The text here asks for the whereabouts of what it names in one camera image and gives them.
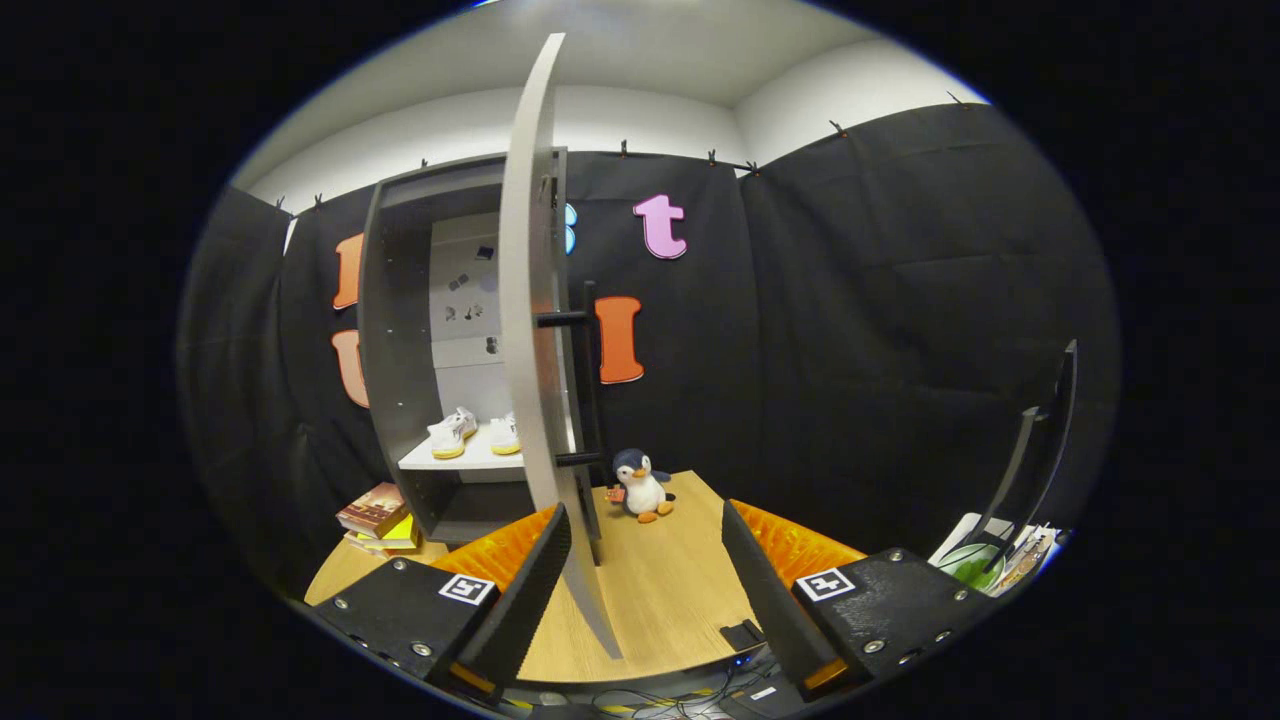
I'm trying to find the black metal stand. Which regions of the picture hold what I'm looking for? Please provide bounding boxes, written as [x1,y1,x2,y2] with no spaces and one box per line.
[935,340,1079,576]

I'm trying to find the black backdrop cloth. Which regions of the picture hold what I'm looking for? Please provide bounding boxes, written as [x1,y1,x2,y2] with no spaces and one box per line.
[178,103,1121,601]

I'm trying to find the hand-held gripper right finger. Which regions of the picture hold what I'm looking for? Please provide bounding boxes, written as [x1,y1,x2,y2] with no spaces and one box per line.
[720,498,1001,701]

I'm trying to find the beige shoe cabinet door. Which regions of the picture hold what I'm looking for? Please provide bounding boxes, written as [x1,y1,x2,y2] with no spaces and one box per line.
[498,33,626,661]

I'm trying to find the green object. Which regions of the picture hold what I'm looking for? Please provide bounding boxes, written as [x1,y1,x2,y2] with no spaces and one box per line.
[940,543,1006,591]

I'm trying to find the grey shoe cabinet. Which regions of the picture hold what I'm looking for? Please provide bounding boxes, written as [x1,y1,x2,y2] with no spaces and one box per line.
[357,148,571,546]

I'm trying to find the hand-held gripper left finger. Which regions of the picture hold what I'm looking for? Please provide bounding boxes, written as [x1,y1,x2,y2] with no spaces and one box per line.
[310,502,576,701]

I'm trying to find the yellow book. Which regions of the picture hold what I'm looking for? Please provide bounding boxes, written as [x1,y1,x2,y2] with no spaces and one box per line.
[350,515,421,554]

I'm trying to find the white papers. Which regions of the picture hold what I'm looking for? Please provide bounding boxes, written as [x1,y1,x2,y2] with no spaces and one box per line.
[930,512,1061,598]

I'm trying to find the brown book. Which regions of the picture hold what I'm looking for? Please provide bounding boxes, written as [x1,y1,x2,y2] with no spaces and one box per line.
[336,482,409,539]

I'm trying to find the penguin plush toy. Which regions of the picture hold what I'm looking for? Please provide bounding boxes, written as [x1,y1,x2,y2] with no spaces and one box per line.
[606,448,677,524]

